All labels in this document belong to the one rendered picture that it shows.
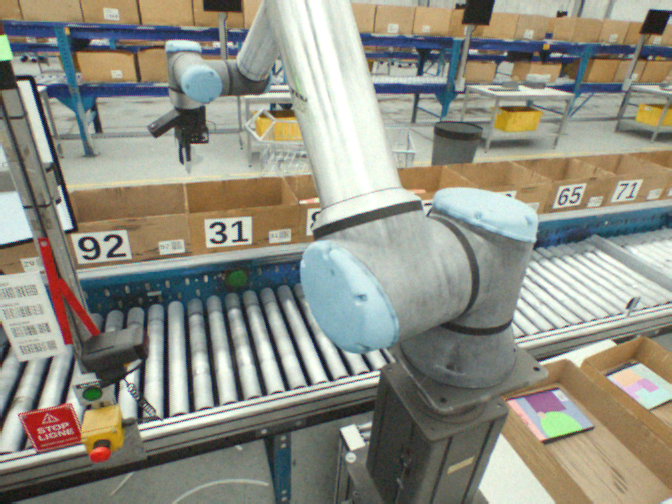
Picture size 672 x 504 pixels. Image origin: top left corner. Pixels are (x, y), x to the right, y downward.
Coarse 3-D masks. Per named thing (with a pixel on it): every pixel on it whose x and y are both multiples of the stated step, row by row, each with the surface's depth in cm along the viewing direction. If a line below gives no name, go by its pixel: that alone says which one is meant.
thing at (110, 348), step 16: (96, 336) 83; (112, 336) 83; (128, 336) 83; (144, 336) 85; (96, 352) 80; (112, 352) 81; (128, 352) 82; (144, 352) 83; (96, 368) 81; (112, 368) 84
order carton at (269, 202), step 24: (192, 192) 167; (216, 192) 170; (240, 192) 173; (264, 192) 177; (288, 192) 167; (192, 216) 142; (216, 216) 144; (240, 216) 147; (264, 216) 150; (288, 216) 153; (192, 240) 146; (264, 240) 155
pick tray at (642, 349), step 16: (640, 336) 129; (608, 352) 124; (624, 352) 129; (640, 352) 131; (656, 352) 127; (592, 368) 117; (608, 368) 129; (656, 368) 128; (608, 384) 113; (624, 400) 110; (640, 416) 106; (656, 416) 103; (656, 432) 103
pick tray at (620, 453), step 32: (544, 384) 122; (576, 384) 117; (512, 416) 103; (608, 416) 109; (544, 448) 94; (576, 448) 104; (608, 448) 105; (640, 448) 102; (544, 480) 95; (576, 480) 97; (608, 480) 97; (640, 480) 98
